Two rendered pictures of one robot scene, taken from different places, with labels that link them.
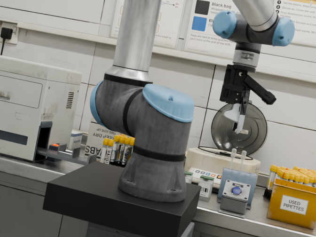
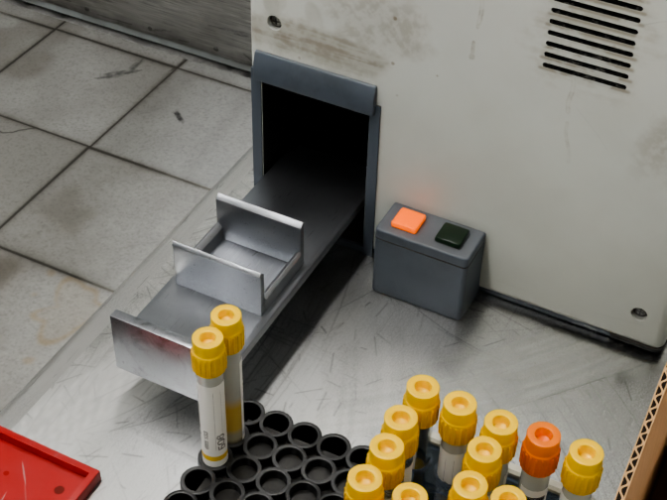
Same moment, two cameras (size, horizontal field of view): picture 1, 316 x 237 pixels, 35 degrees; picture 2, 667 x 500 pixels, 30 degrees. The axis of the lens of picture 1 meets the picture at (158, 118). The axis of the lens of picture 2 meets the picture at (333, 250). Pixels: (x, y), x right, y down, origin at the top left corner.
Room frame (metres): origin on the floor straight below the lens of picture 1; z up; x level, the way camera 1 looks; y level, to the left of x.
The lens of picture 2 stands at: (1.70, -0.25, 1.40)
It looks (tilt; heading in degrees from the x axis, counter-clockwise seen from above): 42 degrees down; 104
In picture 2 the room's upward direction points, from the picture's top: 2 degrees clockwise
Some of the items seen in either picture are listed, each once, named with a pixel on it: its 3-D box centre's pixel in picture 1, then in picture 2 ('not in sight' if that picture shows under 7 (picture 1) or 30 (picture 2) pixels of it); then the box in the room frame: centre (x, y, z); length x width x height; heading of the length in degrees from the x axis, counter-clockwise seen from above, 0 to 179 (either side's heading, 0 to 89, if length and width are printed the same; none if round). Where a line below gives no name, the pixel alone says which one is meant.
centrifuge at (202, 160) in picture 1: (220, 169); not in sight; (1.75, -0.25, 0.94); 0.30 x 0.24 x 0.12; 159
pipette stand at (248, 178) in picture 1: (236, 187); not in sight; (1.49, -0.27, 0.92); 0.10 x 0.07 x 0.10; 85
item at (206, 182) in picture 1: (204, 188); not in sight; (1.47, -0.18, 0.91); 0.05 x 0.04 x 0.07; 168
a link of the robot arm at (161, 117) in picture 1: (162, 117); not in sight; (1.09, -0.01, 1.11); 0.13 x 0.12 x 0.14; 48
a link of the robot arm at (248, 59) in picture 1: (245, 59); not in sight; (1.50, -0.22, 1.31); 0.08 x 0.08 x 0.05
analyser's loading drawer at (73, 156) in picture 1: (61, 152); (259, 242); (1.52, 0.27, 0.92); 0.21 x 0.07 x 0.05; 78
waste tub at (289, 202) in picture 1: (293, 202); not in sight; (1.43, -0.43, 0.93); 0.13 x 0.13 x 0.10; 76
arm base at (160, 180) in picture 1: (155, 169); not in sight; (1.10, -0.02, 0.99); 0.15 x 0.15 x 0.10
